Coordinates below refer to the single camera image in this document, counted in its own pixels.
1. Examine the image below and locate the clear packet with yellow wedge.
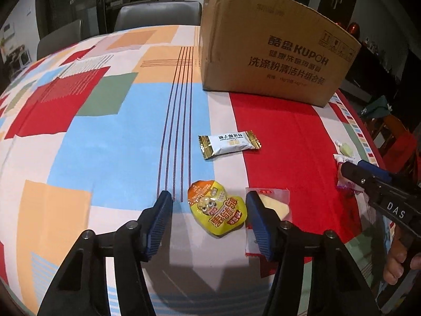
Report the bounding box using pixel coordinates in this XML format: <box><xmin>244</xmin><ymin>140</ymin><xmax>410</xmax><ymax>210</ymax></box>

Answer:
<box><xmin>245</xmin><ymin>187</ymin><xmax>293</xmax><ymax>257</ymax></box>

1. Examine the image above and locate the red wooden chair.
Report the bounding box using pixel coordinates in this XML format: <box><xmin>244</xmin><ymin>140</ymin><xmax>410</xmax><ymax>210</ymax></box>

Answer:
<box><xmin>365</xmin><ymin>115</ymin><xmax>418</xmax><ymax>172</ymax></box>

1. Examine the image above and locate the dark sideboard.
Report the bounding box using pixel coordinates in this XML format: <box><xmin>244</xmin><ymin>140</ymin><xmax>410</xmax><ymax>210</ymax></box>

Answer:
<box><xmin>342</xmin><ymin>36</ymin><xmax>408</xmax><ymax>106</ymax></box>

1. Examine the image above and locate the yellow snack packet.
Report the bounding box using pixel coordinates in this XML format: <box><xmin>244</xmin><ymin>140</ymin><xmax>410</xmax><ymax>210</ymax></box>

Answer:
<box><xmin>187</xmin><ymin>179</ymin><xmax>248</xmax><ymax>236</ymax></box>

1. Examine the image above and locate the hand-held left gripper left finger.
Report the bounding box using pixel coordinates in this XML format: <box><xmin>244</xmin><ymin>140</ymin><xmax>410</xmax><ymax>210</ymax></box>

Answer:
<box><xmin>46</xmin><ymin>190</ymin><xmax>174</xmax><ymax>316</ymax></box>

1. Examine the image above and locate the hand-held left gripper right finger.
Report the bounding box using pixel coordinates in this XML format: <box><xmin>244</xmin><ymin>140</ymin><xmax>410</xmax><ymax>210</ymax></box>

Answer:
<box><xmin>245</xmin><ymin>190</ymin><xmax>379</xmax><ymax>316</ymax></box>

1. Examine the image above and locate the pale green candy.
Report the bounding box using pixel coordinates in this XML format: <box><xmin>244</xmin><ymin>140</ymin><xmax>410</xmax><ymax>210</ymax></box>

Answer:
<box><xmin>335</xmin><ymin>141</ymin><xmax>355</xmax><ymax>157</ymax></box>

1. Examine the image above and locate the brown cardboard box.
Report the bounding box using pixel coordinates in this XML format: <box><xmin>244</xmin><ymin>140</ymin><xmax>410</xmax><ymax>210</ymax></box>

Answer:
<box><xmin>198</xmin><ymin>0</ymin><xmax>362</xmax><ymax>108</ymax></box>

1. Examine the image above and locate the pink white candy wrapper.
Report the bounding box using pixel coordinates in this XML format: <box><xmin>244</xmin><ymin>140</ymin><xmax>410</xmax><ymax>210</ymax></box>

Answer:
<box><xmin>333</xmin><ymin>154</ymin><xmax>362</xmax><ymax>194</ymax></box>

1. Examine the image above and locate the narrow grey chair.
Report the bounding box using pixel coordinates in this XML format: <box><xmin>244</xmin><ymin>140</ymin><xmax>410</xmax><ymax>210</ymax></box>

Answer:
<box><xmin>36</xmin><ymin>19</ymin><xmax>83</xmax><ymax>60</ymax></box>

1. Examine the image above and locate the person's right hand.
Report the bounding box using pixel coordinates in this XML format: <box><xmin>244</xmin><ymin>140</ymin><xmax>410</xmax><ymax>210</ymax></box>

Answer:
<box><xmin>383</xmin><ymin>229</ymin><xmax>421</xmax><ymax>285</ymax></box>

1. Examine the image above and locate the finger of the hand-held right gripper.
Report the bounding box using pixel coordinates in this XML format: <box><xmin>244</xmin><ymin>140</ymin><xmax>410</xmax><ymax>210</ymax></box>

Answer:
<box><xmin>358</xmin><ymin>160</ymin><xmax>395</xmax><ymax>182</ymax></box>
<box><xmin>340</xmin><ymin>162</ymin><xmax>374</xmax><ymax>191</ymax></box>

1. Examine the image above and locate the green cloth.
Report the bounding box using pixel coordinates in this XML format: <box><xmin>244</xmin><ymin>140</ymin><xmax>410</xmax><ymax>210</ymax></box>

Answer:
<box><xmin>360</xmin><ymin>95</ymin><xmax>393</xmax><ymax>117</ymax></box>

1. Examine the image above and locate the dark sliding glass door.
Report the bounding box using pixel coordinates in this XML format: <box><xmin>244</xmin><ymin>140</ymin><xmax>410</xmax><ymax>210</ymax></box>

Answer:
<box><xmin>36</xmin><ymin>0</ymin><xmax>185</xmax><ymax>40</ymax></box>

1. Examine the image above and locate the white gold snack bar packet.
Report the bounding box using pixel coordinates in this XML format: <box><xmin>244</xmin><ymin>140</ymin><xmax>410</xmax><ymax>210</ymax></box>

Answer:
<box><xmin>197</xmin><ymin>130</ymin><xmax>264</xmax><ymax>161</ymax></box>

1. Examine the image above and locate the wide grey chair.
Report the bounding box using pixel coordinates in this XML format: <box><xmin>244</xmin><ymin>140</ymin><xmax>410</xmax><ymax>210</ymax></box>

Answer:
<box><xmin>113</xmin><ymin>1</ymin><xmax>202</xmax><ymax>33</ymax></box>

